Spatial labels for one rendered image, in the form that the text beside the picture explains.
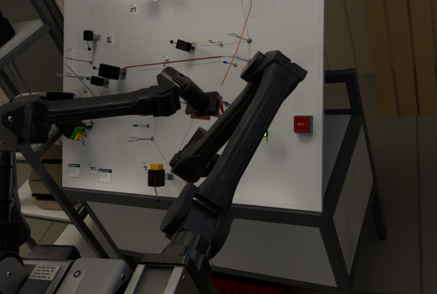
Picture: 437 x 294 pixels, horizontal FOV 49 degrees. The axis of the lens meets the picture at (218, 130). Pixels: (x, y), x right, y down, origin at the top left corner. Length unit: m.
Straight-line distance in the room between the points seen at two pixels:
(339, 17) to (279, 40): 1.93
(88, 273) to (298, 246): 1.17
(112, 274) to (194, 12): 1.26
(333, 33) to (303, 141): 2.10
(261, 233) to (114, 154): 0.68
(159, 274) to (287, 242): 1.14
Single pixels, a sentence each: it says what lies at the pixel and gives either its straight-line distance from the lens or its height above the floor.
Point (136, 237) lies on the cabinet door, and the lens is 2.33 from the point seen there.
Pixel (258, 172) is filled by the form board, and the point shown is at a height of 0.96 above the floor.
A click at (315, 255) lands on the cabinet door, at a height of 0.59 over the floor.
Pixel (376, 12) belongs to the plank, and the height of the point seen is 0.71.
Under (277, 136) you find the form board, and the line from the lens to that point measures 1.63.
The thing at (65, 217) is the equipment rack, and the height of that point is 0.66.
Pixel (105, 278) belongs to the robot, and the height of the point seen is 1.53.
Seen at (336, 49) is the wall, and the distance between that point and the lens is 3.69.
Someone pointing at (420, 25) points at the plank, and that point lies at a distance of 3.05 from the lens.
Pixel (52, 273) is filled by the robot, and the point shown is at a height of 1.53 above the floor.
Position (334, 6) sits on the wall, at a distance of 3.53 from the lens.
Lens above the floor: 2.03
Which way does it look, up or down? 34 degrees down
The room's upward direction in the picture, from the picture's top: 22 degrees counter-clockwise
